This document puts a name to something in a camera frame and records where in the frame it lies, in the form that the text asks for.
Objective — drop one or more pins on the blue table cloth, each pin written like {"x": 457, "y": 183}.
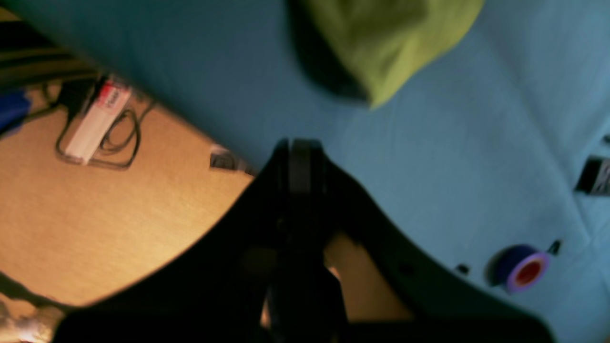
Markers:
{"x": 480, "y": 150}

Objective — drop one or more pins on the olive green t-shirt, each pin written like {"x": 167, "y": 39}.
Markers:
{"x": 366, "y": 50}

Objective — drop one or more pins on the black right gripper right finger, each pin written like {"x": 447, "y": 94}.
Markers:
{"x": 322, "y": 202}

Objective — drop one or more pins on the purple tape roll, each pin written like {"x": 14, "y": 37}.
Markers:
{"x": 519, "y": 267}

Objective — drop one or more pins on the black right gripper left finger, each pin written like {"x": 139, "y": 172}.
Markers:
{"x": 212, "y": 293}

